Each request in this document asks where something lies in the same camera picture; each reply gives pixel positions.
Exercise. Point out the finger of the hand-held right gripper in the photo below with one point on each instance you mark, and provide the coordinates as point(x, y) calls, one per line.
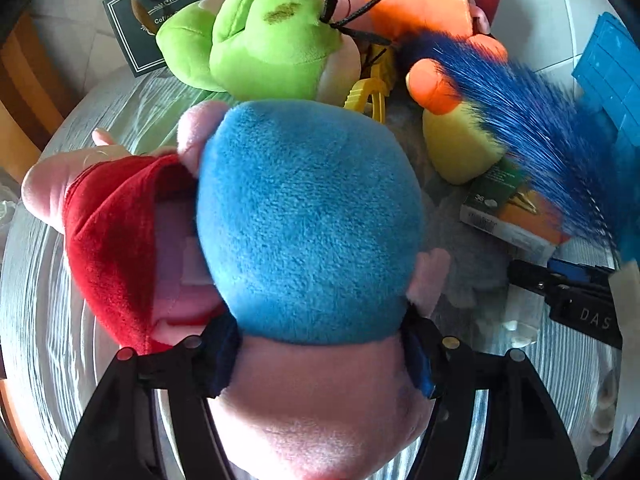
point(565, 269)

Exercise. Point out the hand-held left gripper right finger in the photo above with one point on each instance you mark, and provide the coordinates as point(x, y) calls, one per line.
point(420, 360)

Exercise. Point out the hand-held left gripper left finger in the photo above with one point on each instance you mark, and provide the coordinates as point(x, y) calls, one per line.
point(220, 355)

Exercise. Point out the blue feather duster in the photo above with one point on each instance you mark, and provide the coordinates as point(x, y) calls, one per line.
point(530, 130)

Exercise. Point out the pig plush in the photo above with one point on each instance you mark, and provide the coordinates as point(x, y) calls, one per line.
point(110, 240)
point(310, 220)
point(430, 0)

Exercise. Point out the blue plastic crate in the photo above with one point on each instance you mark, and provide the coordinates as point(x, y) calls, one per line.
point(612, 75)

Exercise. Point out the yellow plastic toy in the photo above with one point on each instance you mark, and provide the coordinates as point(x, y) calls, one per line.
point(367, 95)

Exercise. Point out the green and orange carton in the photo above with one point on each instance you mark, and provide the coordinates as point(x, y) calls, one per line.
point(505, 210)

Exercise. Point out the pig plush in red dress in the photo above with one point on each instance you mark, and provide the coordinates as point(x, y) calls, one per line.
point(110, 240)

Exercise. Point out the yellow duck plush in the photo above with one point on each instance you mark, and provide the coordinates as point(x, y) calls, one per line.
point(460, 145)

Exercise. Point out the pig plush in orange dress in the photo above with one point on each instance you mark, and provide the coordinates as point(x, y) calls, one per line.
point(430, 0)

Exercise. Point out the green frog plush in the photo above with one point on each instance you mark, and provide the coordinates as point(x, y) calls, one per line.
point(270, 35)

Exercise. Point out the black gift box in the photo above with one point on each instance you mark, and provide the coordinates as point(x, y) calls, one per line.
point(150, 15)

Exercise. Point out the wooden wall frame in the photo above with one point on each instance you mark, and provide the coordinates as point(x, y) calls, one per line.
point(25, 90)

